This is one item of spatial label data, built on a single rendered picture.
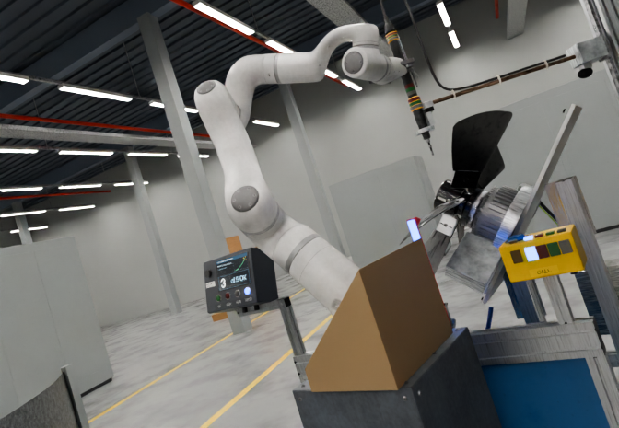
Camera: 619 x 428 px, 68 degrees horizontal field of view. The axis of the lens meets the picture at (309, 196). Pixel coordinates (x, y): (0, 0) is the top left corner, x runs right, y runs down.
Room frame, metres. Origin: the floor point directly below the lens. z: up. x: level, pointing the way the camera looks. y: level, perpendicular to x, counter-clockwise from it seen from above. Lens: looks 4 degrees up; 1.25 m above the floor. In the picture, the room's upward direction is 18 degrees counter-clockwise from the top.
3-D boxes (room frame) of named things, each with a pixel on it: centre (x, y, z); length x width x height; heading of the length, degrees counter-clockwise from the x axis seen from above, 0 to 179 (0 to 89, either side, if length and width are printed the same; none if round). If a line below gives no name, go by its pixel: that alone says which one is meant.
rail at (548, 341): (1.33, -0.16, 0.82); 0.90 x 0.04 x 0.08; 55
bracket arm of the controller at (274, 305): (1.63, 0.28, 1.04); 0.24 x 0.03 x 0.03; 55
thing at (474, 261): (1.51, -0.44, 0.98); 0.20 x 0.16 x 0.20; 55
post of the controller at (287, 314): (1.57, 0.19, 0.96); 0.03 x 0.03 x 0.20; 55
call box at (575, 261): (1.10, -0.48, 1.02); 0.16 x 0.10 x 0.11; 55
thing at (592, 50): (1.57, -1.07, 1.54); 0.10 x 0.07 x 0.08; 90
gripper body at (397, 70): (1.42, -0.35, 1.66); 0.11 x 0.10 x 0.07; 145
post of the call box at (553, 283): (1.10, -0.48, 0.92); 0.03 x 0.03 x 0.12; 55
